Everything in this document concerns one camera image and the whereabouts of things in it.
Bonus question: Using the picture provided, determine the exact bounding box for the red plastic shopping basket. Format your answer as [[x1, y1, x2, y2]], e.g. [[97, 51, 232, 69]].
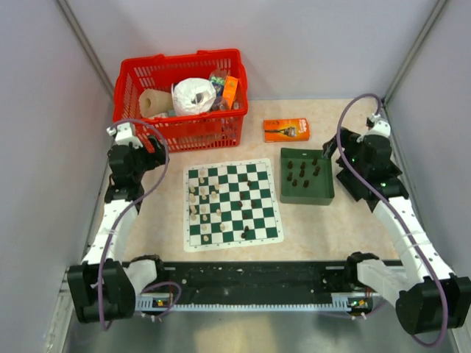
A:
[[113, 49, 249, 152]]

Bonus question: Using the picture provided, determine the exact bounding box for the beige paper roll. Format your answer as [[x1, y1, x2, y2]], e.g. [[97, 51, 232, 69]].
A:
[[138, 89, 173, 118]]

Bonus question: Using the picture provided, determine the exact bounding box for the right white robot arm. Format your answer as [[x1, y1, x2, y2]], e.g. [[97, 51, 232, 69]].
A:
[[323, 114, 470, 335]]

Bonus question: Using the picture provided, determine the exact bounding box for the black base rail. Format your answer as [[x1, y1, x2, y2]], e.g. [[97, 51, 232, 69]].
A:
[[151, 260, 373, 306]]

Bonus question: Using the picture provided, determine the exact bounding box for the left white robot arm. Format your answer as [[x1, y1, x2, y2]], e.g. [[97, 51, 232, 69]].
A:
[[67, 118, 169, 331]]

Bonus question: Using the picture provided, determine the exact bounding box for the green snack packet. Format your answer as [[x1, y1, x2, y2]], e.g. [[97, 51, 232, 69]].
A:
[[209, 69, 227, 96]]

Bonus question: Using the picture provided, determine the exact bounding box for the green piece tray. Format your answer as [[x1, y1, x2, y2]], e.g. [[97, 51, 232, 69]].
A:
[[280, 148, 335, 206]]

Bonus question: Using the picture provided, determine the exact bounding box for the white toilet paper roll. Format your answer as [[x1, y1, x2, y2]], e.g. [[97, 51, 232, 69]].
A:
[[171, 78, 216, 116]]

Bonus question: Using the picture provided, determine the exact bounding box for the green white chess mat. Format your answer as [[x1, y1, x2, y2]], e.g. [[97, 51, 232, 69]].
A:
[[183, 158, 284, 252]]

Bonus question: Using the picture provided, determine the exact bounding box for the orange carton in basket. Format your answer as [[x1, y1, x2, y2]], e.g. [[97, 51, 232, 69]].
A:
[[222, 76, 238, 109]]

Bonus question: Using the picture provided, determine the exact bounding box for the orange razor box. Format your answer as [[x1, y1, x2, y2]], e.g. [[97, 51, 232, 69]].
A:
[[263, 118, 311, 143]]

